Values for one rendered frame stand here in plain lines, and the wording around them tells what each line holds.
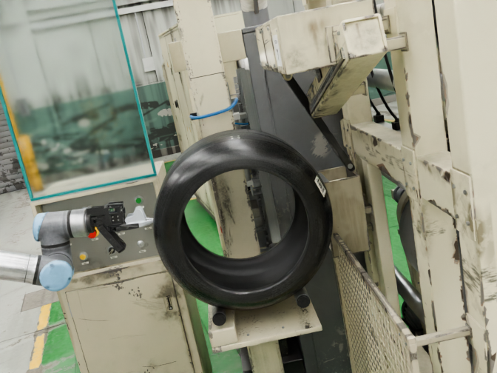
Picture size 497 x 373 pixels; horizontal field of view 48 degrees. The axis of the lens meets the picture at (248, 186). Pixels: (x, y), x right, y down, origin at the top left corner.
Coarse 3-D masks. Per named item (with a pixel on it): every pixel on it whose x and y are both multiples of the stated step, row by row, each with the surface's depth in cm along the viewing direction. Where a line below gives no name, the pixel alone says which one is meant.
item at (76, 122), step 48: (0, 0) 220; (48, 0) 222; (96, 0) 223; (0, 48) 224; (48, 48) 226; (96, 48) 227; (0, 96) 228; (48, 96) 230; (96, 96) 231; (48, 144) 234; (96, 144) 236; (144, 144) 237; (48, 192) 239
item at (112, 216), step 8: (88, 208) 178; (96, 208) 178; (104, 208) 176; (112, 208) 176; (120, 208) 177; (88, 216) 178; (96, 216) 179; (104, 216) 179; (112, 216) 178; (120, 216) 178; (88, 224) 177; (96, 224) 179; (104, 224) 179; (112, 224) 178; (120, 224) 178
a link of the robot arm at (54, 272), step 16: (0, 256) 161; (16, 256) 163; (32, 256) 165; (48, 256) 168; (64, 256) 173; (0, 272) 160; (16, 272) 161; (32, 272) 163; (48, 272) 163; (64, 272) 165; (48, 288) 164
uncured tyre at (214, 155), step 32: (192, 160) 169; (224, 160) 167; (256, 160) 168; (288, 160) 170; (160, 192) 173; (192, 192) 168; (320, 192) 173; (160, 224) 172; (320, 224) 174; (160, 256) 176; (192, 256) 201; (256, 256) 206; (288, 256) 203; (320, 256) 178; (192, 288) 176; (224, 288) 177; (256, 288) 179; (288, 288) 178
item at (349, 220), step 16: (320, 176) 215; (336, 176) 223; (352, 176) 204; (336, 192) 205; (352, 192) 205; (336, 208) 206; (352, 208) 207; (336, 224) 208; (352, 224) 208; (352, 240) 210; (368, 240) 210; (336, 256) 211
